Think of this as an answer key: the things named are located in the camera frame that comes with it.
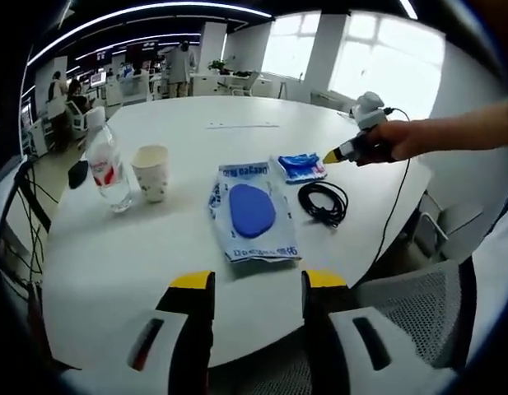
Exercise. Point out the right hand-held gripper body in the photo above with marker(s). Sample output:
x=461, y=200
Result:
x=371, y=113

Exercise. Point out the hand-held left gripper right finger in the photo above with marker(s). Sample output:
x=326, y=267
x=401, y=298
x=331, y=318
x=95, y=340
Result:
x=327, y=337

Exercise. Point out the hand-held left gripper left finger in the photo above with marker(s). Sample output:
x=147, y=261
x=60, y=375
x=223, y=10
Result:
x=192, y=329

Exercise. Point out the blue wipes packet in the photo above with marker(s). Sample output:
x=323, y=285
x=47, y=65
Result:
x=303, y=166

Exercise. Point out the white plastic bag blue print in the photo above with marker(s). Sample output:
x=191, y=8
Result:
x=253, y=205

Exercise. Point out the white printed paper cup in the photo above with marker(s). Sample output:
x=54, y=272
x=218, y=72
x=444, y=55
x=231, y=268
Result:
x=152, y=173

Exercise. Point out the clear plastic water bottle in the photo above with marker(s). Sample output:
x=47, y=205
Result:
x=107, y=164

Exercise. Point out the person's right hand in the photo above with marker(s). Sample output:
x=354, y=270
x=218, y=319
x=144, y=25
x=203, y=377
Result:
x=393, y=140

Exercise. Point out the white radiator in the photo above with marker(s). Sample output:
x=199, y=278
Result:
x=327, y=98

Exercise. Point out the large window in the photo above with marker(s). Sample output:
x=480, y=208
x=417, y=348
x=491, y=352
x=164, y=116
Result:
x=290, y=45
x=385, y=57

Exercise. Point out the white stool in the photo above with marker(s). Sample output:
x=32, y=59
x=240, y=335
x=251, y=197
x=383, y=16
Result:
x=283, y=88

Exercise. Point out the grey mesh office chair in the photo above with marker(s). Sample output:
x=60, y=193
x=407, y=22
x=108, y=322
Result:
x=418, y=304

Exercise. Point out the white office chair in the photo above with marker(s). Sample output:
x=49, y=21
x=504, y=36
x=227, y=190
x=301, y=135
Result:
x=244, y=82
x=455, y=222
x=82, y=117

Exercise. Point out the potted green plant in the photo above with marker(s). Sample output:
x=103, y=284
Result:
x=217, y=66

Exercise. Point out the white table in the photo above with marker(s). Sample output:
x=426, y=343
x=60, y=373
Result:
x=187, y=136

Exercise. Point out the black pouch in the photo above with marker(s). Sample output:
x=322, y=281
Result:
x=77, y=175

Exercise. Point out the ceiling light strip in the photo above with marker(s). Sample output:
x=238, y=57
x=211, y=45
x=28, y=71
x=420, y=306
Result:
x=134, y=18

